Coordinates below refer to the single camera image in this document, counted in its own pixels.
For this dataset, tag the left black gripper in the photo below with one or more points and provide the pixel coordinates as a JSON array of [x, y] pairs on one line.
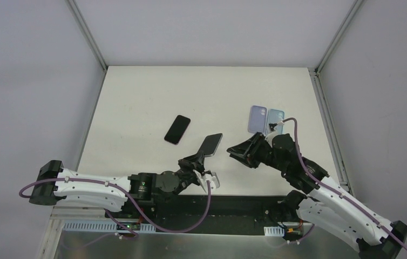
[[192, 165]]

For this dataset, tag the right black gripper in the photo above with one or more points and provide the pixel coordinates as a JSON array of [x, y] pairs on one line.
[[255, 152]]

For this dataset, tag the black phone light blue case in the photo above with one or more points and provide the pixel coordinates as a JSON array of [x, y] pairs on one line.
[[210, 144]]

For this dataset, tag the lavender phone case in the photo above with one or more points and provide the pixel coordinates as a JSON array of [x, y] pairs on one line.
[[257, 119]]

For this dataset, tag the black phone purple frame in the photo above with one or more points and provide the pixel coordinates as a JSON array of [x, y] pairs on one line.
[[177, 129]]

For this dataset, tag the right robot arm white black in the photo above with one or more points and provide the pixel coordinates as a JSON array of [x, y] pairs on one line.
[[318, 199]]

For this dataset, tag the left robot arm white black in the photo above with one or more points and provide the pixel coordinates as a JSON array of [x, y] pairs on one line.
[[55, 183]]

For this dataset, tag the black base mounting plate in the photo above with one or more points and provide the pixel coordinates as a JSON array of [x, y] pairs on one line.
[[223, 215]]

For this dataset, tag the right controller board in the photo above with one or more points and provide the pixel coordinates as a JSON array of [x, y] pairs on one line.
[[293, 232]]

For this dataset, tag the controller board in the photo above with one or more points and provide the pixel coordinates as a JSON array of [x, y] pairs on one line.
[[293, 232], [128, 226]]

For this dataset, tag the left controller board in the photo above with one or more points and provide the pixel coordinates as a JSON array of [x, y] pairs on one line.
[[128, 226]]

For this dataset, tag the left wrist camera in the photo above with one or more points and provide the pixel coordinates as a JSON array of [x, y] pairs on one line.
[[207, 180]]

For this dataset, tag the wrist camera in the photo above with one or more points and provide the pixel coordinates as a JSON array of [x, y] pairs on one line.
[[207, 180], [275, 127]]

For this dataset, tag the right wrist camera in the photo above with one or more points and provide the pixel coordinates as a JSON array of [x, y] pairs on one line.
[[275, 127]]

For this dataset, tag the right white cable duct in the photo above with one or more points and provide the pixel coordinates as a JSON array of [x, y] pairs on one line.
[[274, 231]]

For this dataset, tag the white cable duct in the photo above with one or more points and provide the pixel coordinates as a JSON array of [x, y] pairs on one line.
[[274, 231], [102, 227]]

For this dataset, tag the right aluminium frame rail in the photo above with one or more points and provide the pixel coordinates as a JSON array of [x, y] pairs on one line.
[[329, 129]]

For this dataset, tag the aluminium frame rail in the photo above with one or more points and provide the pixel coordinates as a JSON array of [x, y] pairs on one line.
[[77, 213], [329, 129]]

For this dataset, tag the left white cable duct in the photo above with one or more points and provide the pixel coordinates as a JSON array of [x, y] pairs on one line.
[[102, 227]]

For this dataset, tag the left aluminium frame rail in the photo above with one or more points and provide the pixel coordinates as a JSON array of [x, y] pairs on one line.
[[77, 213]]

